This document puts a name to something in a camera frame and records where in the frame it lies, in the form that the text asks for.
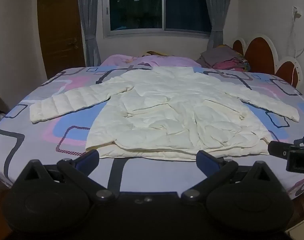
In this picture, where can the white and brown headboard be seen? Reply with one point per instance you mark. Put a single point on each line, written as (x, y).
(263, 55)

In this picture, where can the patterned bed sheet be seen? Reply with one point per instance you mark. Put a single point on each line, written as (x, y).
(37, 140)

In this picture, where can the white wall plug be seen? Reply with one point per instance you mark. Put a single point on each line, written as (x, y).
(296, 13)

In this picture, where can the pink pillow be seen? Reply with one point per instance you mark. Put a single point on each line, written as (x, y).
(144, 60)

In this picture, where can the grey curtain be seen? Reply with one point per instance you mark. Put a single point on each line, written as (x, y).
(216, 12)
(89, 22)

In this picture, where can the pile of folded clothes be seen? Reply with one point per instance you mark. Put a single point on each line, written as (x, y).
(223, 58)

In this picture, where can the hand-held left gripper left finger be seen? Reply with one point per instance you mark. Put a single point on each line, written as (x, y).
(87, 158)

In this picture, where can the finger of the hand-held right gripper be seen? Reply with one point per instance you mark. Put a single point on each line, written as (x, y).
(303, 140)
(279, 150)

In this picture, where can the sliding glass window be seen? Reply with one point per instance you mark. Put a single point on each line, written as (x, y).
(159, 5)

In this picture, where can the brown wooden door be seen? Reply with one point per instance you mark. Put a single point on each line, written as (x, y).
(59, 27)

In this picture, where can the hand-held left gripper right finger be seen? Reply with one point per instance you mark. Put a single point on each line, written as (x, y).
(203, 160)

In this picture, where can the white puffer jacket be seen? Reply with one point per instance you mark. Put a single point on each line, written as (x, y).
(172, 115)

